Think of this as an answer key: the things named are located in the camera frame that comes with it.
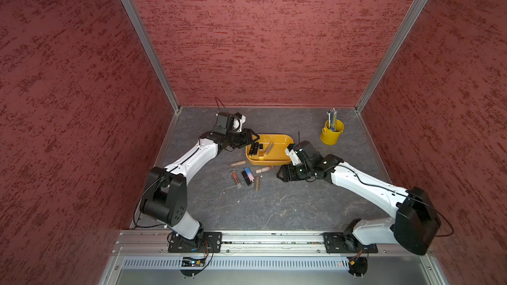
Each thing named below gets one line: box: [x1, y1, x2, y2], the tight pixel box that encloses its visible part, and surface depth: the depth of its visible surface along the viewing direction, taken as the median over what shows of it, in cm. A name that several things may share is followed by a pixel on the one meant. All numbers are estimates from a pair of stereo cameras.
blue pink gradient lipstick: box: [244, 167, 255, 183], surface depth 93 cm
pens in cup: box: [326, 107, 338, 132], surface depth 100 cm
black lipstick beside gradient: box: [240, 170, 253, 187], surface depth 93 cm
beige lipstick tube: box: [228, 159, 247, 167], surface depth 97 cm
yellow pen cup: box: [320, 119, 345, 146], surface depth 102 cm
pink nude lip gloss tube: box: [255, 164, 275, 175], surface depth 96 cm
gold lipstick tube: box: [254, 175, 261, 192], surface depth 91 cm
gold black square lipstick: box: [258, 143, 264, 159], surface depth 102 cm
